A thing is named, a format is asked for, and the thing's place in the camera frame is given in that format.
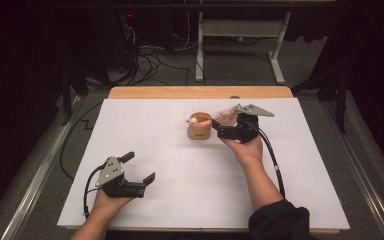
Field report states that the black floor cable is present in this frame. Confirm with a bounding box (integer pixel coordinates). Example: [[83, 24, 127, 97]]
[[59, 101, 104, 181]]

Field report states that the bundle of floor cables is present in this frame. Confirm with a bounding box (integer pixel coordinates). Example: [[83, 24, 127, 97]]
[[119, 23, 191, 86]]

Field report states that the metal floor rail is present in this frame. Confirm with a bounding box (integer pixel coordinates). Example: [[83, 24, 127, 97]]
[[319, 99, 384, 240], [0, 96, 81, 240]]

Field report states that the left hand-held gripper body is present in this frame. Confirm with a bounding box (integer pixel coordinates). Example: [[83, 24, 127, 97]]
[[95, 156, 147, 199]]

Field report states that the pink hairbrush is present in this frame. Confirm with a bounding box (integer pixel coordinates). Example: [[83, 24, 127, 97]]
[[198, 103, 243, 128]]

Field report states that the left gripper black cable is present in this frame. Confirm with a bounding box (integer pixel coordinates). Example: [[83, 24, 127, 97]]
[[83, 164, 109, 219]]

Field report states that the white metal stand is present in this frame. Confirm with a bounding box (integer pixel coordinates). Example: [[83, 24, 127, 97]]
[[194, 11, 292, 85]]

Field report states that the person's right hand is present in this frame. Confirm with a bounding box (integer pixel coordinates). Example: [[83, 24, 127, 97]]
[[221, 134, 265, 168]]

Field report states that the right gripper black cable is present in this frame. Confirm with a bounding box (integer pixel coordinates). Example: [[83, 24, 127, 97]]
[[246, 118, 286, 198]]

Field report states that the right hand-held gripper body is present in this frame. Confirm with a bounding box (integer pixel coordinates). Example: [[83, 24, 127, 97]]
[[233, 103, 275, 144]]

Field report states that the person's left hand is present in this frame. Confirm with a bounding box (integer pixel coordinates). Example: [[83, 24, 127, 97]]
[[91, 188, 136, 216]]

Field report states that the black equipment rack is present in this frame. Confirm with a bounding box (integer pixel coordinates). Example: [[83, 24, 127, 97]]
[[91, 9, 139, 73]]

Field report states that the dark stand leg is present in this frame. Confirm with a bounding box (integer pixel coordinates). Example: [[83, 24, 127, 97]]
[[291, 66, 349, 134], [61, 64, 111, 126]]

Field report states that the black sleeve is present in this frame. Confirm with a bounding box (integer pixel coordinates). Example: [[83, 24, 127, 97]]
[[248, 198, 314, 240]]

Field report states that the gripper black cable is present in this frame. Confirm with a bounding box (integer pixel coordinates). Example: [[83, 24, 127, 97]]
[[246, 118, 286, 198], [83, 164, 109, 219]]

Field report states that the tan cup with bear figure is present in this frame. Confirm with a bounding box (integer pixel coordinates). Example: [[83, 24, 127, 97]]
[[186, 111, 213, 141]]

